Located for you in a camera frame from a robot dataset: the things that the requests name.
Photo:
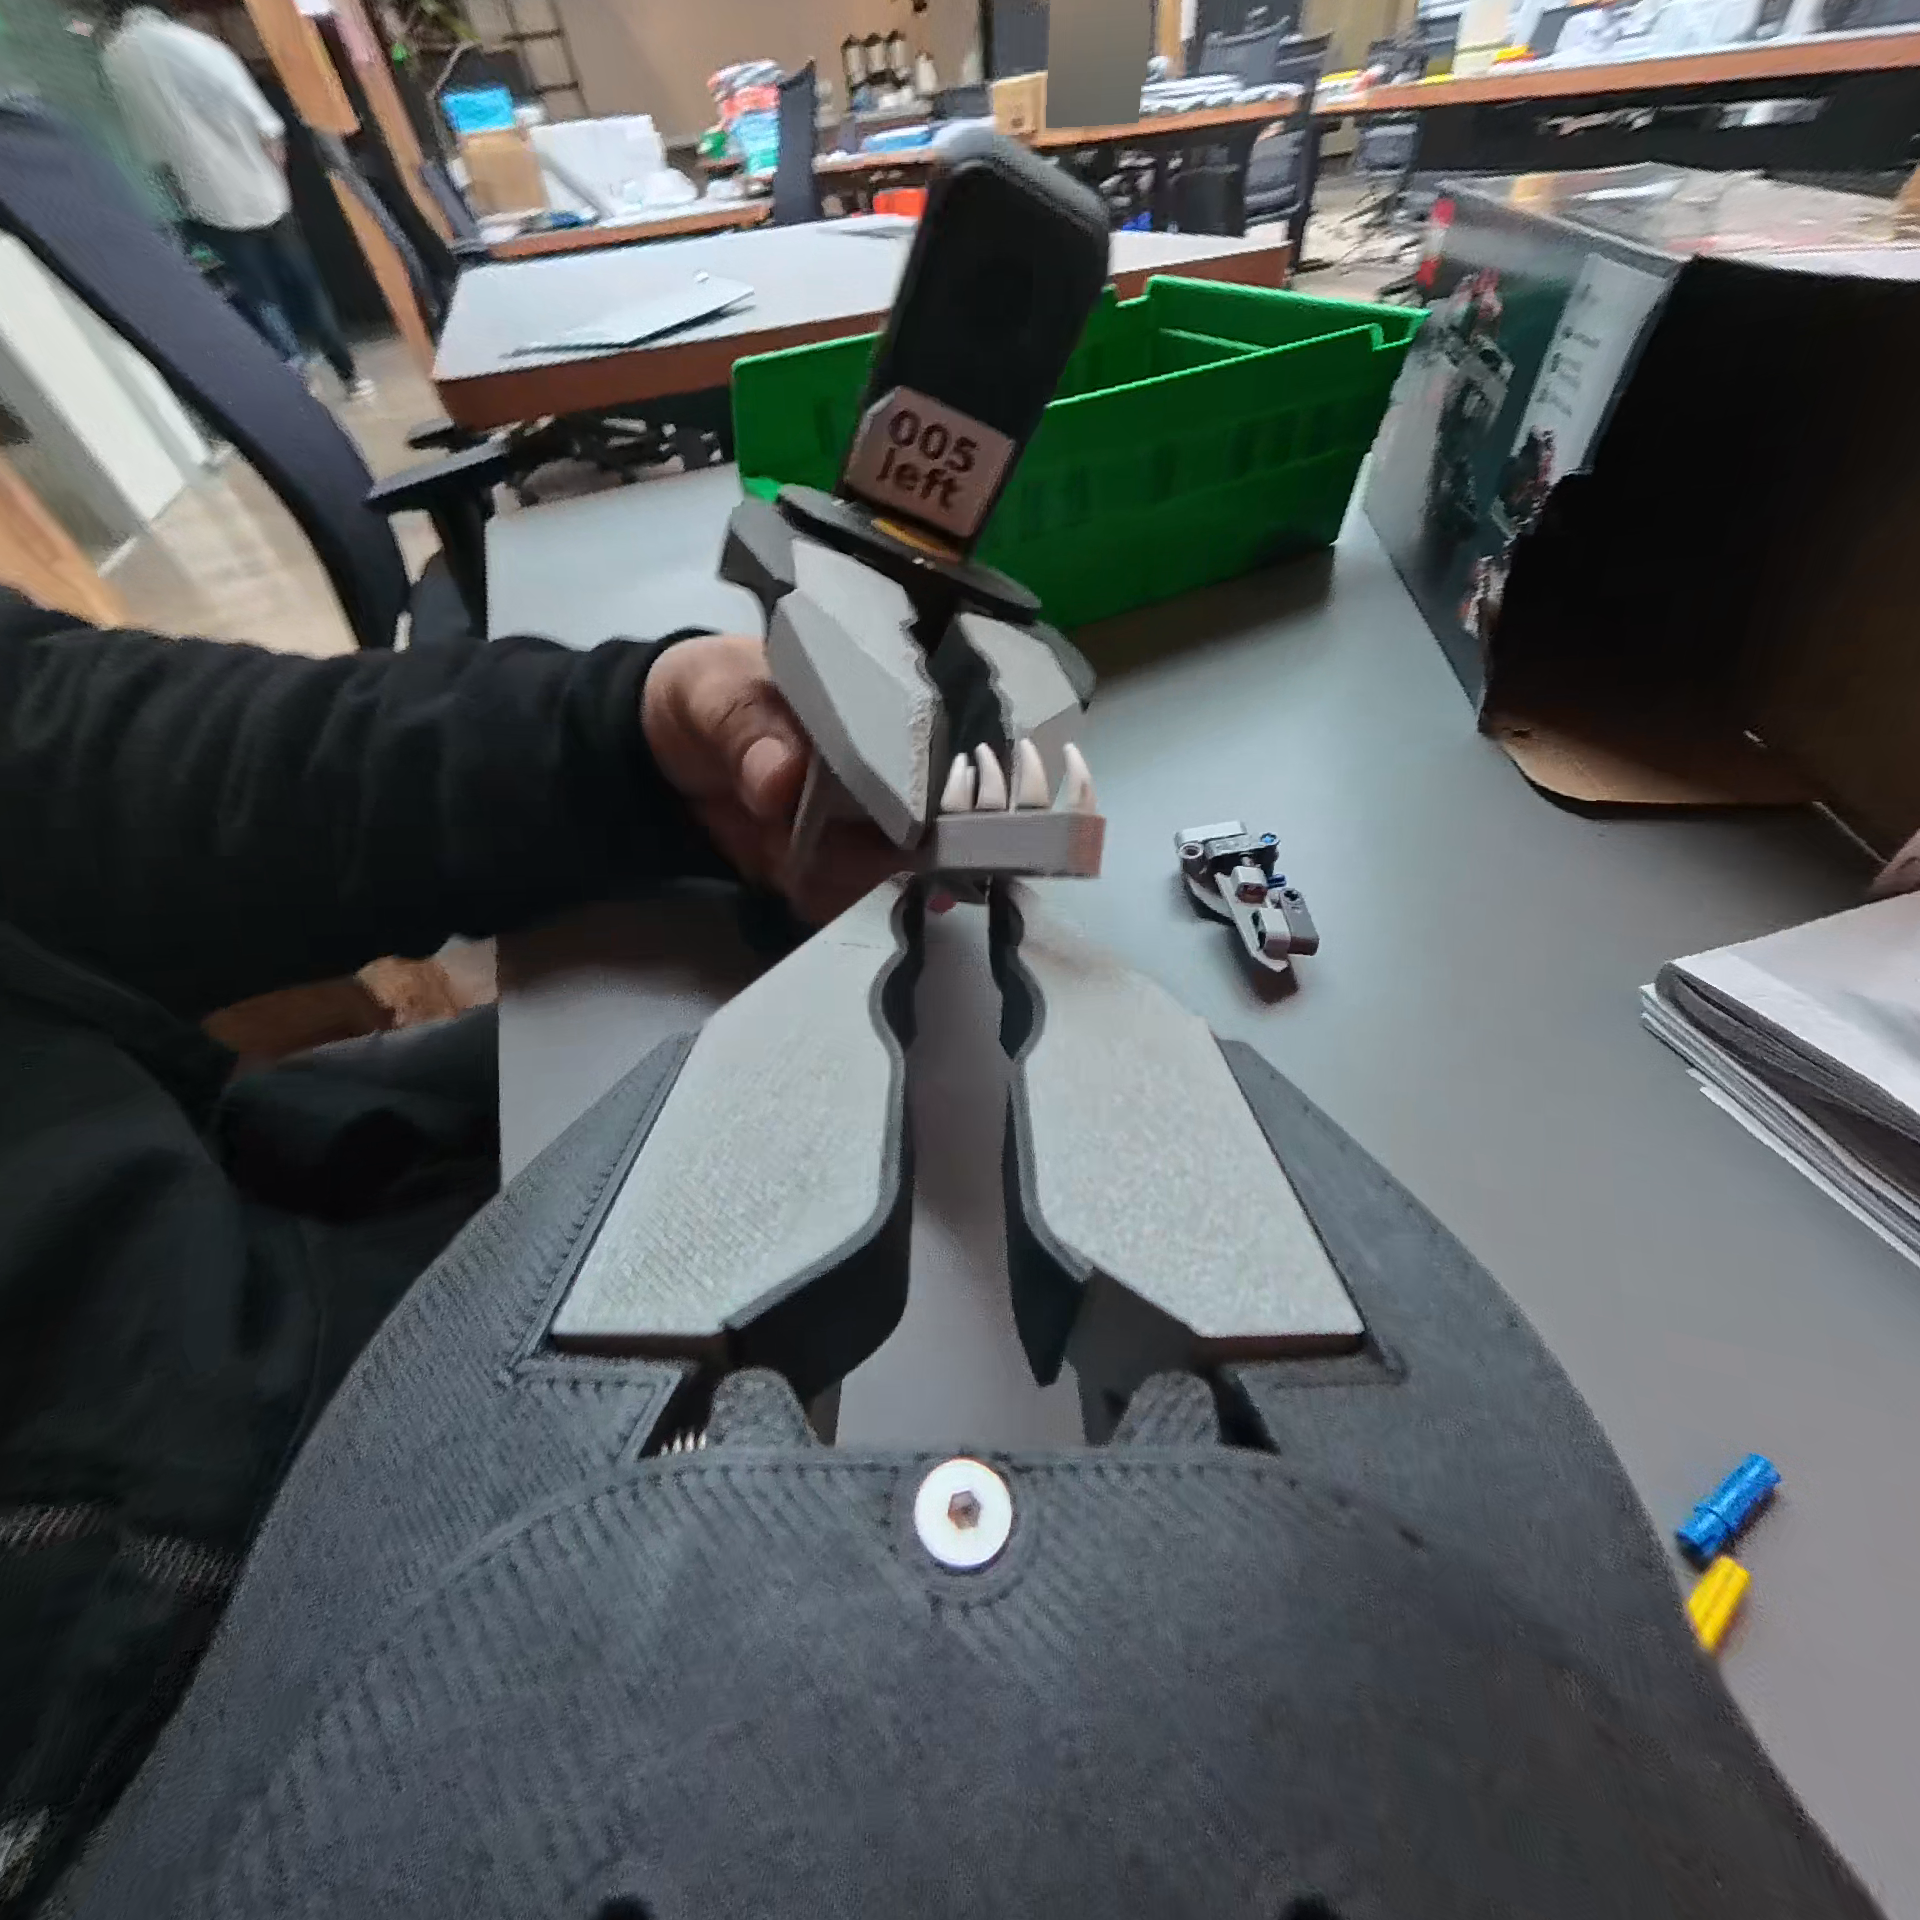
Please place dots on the person's left hand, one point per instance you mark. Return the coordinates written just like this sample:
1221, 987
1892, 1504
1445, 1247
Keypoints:
707, 736

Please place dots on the long wooden workbench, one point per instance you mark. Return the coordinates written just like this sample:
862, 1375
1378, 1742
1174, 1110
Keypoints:
1649, 68

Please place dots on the blue lego pin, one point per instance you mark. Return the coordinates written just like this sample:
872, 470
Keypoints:
1730, 1508

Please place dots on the dark grey lego subassembly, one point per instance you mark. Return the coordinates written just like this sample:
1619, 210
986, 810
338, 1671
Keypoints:
1245, 902

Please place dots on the grey paper sheet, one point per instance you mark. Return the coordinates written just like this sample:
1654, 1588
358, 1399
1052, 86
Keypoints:
646, 315

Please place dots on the grey lego beam assembly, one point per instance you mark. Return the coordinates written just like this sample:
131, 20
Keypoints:
1022, 847

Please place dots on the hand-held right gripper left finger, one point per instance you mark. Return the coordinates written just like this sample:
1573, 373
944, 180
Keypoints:
749, 1169

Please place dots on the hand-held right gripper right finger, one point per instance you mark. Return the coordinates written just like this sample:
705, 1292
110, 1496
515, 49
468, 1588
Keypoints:
1157, 1184

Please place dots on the grey table with wooden edge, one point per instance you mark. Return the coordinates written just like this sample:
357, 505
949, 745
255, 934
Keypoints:
812, 261

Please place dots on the person's left forearm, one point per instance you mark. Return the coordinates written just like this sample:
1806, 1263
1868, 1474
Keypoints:
374, 780

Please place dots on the lego instruction booklet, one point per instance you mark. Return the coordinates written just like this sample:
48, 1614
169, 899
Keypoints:
1801, 1021

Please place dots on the black office chair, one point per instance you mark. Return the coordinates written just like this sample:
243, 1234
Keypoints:
225, 390

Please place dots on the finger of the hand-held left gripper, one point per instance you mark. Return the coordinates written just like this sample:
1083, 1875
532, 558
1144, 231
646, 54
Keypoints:
1028, 678
848, 692

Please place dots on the cardboard lego set box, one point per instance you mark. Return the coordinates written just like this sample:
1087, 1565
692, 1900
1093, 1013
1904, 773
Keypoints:
1695, 600

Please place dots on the yellow lego pin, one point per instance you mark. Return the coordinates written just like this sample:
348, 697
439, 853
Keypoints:
1718, 1602

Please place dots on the green plastic bin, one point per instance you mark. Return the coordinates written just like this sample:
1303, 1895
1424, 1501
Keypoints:
1201, 482

